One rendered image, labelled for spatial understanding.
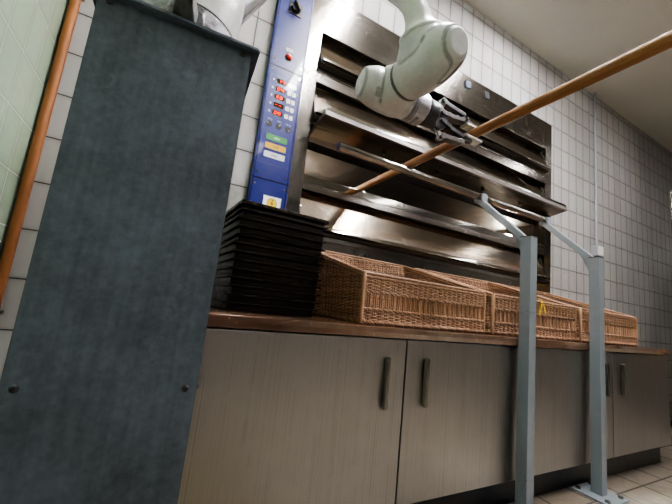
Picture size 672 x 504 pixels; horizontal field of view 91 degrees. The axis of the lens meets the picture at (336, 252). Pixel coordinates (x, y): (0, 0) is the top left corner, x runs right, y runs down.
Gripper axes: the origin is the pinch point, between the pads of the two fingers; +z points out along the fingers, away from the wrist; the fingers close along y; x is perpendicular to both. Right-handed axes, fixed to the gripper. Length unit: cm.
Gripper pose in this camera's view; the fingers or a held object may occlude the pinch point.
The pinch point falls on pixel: (471, 134)
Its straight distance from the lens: 117.8
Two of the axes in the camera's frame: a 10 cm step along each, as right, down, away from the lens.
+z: 8.8, 1.7, 4.5
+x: 4.7, -0.9, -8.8
